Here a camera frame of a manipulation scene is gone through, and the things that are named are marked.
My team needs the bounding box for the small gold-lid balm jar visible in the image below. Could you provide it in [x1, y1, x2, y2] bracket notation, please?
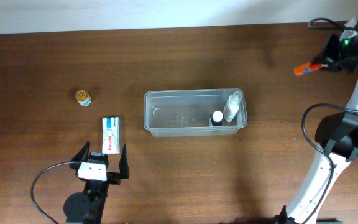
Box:
[75, 90, 91, 106]

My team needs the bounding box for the orange tube white cap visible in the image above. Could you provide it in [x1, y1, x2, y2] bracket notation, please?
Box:
[293, 62, 327, 76]

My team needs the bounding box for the white Panadol medicine box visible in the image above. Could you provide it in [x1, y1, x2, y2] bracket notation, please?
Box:
[102, 117, 121, 154]

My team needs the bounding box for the dark bottle white cap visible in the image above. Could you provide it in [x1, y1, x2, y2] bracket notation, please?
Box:
[209, 111, 224, 127]

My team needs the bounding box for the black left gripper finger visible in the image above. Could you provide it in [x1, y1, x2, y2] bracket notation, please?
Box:
[70, 141, 90, 170]
[107, 145, 129, 185]

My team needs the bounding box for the white spray bottle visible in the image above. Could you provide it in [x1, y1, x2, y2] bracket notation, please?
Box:
[223, 91, 243, 123]

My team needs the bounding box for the clear plastic container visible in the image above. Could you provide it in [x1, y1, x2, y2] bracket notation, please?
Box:
[144, 88, 247, 137]

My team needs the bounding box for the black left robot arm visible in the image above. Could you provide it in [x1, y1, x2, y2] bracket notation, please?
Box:
[63, 141, 108, 224]

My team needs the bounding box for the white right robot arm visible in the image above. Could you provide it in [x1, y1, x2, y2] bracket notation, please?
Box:
[254, 19, 358, 223]

